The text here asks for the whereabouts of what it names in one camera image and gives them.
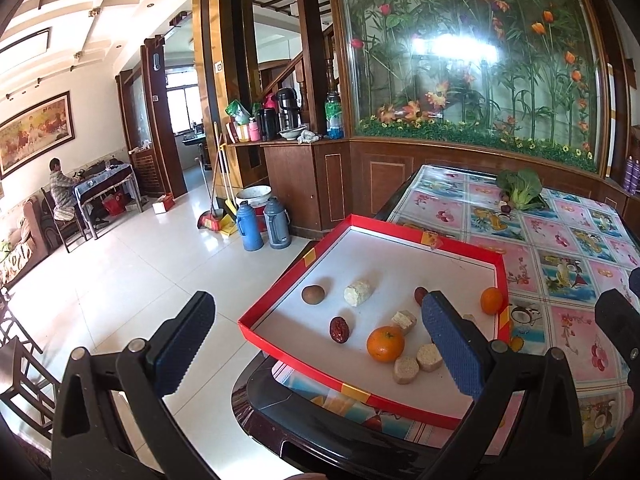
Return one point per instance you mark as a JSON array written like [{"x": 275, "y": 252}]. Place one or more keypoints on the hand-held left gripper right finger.
[{"x": 450, "y": 347}]

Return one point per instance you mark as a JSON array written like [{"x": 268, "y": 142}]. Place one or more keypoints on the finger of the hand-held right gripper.
[
  {"x": 635, "y": 277},
  {"x": 620, "y": 322}
]

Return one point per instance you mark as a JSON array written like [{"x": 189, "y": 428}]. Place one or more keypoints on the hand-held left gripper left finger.
[{"x": 180, "y": 347}]

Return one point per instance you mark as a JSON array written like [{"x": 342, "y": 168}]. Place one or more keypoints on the pale beige vegetable chunk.
[
  {"x": 404, "y": 321},
  {"x": 469, "y": 318},
  {"x": 430, "y": 357},
  {"x": 405, "y": 370}
]

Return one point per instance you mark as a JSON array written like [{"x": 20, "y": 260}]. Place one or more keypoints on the white vegetable piece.
[{"x": 358, "y": 293}]

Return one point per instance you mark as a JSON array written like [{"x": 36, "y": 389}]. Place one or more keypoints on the red white shallow tray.
[{"x": 380, "y": 260}]

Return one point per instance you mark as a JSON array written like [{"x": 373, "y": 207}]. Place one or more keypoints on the brown kiwi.
[{"x": 313, "y": 294}]

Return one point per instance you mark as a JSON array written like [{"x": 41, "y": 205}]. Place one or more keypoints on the orange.
[
  {"x": 385, "y": 344},
  {"x": 491, "y": 300}
]

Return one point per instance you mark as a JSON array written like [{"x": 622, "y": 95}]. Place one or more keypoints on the printed plastic tablecloth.
[{"x": 575, "y": 240}]

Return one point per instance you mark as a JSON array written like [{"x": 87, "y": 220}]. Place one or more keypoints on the purple bottle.
[
  {"x": 636, "y": 176},
  {"x": 628, "y": 175}
]

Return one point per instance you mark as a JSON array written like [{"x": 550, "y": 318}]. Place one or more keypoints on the black dining table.
[{"x": 280, "y": 425}]

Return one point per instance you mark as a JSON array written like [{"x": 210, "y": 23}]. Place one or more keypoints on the red dustpan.
[{"x": 211, "y": 221}]

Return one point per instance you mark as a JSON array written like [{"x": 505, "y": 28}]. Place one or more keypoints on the blue thermos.
[{"x": 249, "y": 225}]

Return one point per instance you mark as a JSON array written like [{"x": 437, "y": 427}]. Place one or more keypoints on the green bok choy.
[{"x": 522, "y": 185}]

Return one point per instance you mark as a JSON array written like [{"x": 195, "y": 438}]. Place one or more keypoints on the red bucket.
[{"x": 115, "y": 205}]

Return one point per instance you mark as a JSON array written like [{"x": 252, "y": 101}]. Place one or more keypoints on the grey thermos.
[{"x": 277, "y": 222}]

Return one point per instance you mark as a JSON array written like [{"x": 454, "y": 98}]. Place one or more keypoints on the brown lattice chair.
[{"x": 20, "y": 360}]

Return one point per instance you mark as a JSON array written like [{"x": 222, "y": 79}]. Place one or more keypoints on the dark wooden chair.
[{"x": 65, "y": 232}]

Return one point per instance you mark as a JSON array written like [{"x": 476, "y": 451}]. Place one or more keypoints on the white basin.
[{"x": 253, "y": 194}]

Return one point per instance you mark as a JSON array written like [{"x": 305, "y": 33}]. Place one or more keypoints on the table with dark cloth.
[{"x": 105, "y": 180}]

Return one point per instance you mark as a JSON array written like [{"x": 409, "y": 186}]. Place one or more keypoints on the patterned sofa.
[{"x": 20, "y": 245}]

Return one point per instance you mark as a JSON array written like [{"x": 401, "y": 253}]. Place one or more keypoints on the wooden partition cabinet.
[{"x": 300, "y": 185}]

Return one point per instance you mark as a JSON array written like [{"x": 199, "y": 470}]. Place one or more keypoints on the yellow white cup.
[{"x": 242, "y": 133}]

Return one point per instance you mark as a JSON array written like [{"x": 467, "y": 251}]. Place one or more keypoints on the pink bottle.
[{"x": 255, "y": 131}]

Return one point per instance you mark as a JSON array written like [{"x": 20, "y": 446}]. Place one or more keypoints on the short black jug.
[{"x": 268, "y": 125}]

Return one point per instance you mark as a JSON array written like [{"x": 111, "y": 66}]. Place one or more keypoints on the white bowl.
[{"x": 292, "y": 133}]

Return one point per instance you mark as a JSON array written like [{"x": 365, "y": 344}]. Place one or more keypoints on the green snack bag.
[{"x": 237, "y": 112}]

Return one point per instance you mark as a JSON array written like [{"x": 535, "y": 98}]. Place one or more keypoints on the white rag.
[{"x": 308, "y": 136}]

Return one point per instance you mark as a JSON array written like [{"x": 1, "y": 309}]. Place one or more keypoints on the green plastic bottle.
[{"x": 334, "y": 116}]

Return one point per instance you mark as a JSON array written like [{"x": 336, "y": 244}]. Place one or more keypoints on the flower painted glass panel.
[{"x": 450, "y": 85}]

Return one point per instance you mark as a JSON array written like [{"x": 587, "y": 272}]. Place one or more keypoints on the tall black thermos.
[{"x": 288, "y": 107}]

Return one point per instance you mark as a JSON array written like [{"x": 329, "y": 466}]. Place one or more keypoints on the wooden pillar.
[{"x": 220, "y": 35}]

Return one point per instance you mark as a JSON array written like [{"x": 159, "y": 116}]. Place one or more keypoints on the wooden doorway frame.
[{"x": 160, "y": 110}]

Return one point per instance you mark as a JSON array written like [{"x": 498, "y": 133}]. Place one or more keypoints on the framed wall painting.
[{"x": 35, "y": 130}]

